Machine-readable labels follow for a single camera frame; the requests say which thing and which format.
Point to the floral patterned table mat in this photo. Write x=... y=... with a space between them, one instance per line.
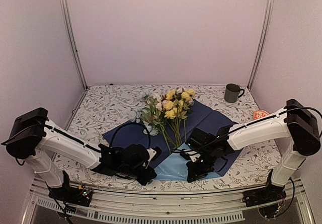
x=105 y=107

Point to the blue hydrangea stem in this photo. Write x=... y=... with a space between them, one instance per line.
x=151 y=115

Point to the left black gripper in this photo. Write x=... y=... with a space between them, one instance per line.
x=150 y=175

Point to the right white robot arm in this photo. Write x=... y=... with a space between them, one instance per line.
x=294 y=121

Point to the white pink flower stem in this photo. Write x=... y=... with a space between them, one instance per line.
x=163 y=115

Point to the left aluminium frame post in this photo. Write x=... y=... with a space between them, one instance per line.
x=72 y=42

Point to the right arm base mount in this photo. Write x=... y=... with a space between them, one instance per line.
x=265 y=195

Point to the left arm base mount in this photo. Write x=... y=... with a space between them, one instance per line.
x=80 y=196

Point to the blue wrapping paper sheet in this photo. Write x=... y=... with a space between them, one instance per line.
x=202 y=124

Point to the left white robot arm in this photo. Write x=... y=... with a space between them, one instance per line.
x=33 y=133

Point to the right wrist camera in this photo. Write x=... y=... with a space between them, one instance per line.
x=190 y=155

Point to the aluminium frame post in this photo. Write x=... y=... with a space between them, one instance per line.
x=72 y=42
x=261 y=44

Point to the front aluminium rail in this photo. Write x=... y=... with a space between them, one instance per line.
x=218 y=200

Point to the right aluminium frame post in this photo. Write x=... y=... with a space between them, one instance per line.
x=261 y=44

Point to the yellow flower stem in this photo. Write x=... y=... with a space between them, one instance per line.
x=177 y=105

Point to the grey metal mug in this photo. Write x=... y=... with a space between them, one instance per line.
x=233 y=92

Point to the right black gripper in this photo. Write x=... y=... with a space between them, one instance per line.
x=195 y=173

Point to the orange patterned bowl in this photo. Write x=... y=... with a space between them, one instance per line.
x=260 y=114

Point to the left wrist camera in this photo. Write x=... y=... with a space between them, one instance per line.
x=154 y=153

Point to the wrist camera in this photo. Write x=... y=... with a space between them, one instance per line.
x=154 y=153
x=190 y=155

